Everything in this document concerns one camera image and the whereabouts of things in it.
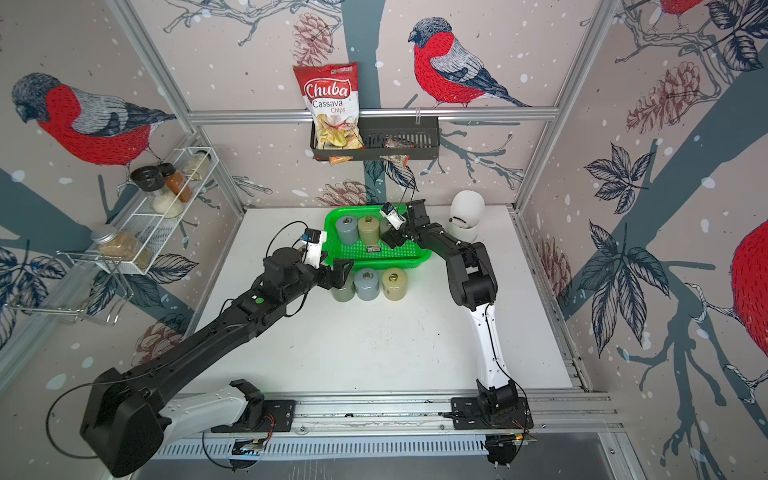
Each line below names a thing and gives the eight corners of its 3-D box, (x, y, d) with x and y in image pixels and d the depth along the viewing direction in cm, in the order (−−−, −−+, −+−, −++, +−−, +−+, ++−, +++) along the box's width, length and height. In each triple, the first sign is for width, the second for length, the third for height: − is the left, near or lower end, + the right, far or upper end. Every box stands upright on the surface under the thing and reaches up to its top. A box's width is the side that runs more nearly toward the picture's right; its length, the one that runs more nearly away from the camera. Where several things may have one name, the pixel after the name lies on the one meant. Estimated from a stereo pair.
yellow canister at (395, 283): (382, 300, 96) (382, 287, 89) (383, 279, 101) (382, 265, 95) (406, 300, 96) (407, 287, 89) (406, 279, 101) (407, 265, 95)
